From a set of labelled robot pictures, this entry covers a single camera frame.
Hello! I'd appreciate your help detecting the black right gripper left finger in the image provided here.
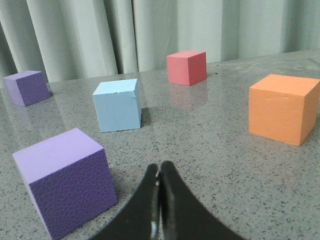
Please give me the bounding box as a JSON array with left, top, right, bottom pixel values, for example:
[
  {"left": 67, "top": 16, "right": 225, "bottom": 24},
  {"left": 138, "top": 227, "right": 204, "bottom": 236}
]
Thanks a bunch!
[{"left": 91, "top": 163, "right": 159, "bottom": 240}]

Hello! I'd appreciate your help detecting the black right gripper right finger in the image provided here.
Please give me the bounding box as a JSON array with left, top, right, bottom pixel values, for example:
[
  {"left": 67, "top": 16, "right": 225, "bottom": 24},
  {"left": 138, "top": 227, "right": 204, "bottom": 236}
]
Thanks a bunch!
[{"left": 159, "top": 161, "right": 243, "bottom": 240}]

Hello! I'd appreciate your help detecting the light blue foam cube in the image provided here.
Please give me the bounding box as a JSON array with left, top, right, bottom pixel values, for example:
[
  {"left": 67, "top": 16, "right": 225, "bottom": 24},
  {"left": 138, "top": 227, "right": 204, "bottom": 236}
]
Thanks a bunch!
[{"left": 93, "top": 79, "right": 142, "bottom": 133}]

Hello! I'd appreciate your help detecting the near purple foam cube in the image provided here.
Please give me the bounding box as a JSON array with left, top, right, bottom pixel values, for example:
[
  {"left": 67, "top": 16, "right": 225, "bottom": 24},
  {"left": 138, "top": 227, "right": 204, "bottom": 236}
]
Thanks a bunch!
[{"left": 12, "top": 128, "right": 118, "bottom": 240}]

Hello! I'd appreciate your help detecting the purple foam cube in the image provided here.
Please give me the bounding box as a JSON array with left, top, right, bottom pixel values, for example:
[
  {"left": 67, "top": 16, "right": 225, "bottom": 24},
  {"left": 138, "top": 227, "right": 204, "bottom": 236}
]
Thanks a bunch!
[
  {"left": 3, "top": 70, "right": 51, "bottom": 107},
  {"left": 12, "top": 128, "right": 118, "bottom": 240}
]

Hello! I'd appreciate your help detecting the orange foam cube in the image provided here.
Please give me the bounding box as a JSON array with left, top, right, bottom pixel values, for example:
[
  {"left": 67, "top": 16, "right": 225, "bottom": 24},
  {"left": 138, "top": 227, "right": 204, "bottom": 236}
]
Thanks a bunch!
[{"left": 248, "top": 74, "right": 320, "bottom": 146}]

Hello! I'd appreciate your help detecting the far red foam cube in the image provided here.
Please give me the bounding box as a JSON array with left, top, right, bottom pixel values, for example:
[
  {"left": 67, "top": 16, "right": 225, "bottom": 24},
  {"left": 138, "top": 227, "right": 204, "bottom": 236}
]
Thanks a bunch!
[{"left": 166, "top": 50, "right": 207, "bottom": 86}]

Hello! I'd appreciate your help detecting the far purple foam cube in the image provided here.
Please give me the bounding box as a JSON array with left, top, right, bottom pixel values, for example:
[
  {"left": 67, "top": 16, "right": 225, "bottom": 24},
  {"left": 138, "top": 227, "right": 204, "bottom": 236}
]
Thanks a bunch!
[{"left": 3, "top": 70, "right": 51, "bottom": 107}]

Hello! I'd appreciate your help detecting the grey-green curtain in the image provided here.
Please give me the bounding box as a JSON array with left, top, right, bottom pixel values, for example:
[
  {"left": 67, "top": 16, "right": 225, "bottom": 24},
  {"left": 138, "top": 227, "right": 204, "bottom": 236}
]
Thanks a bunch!
[{"left": 0, "top": 0, "right": 320, "bottom": 82}]

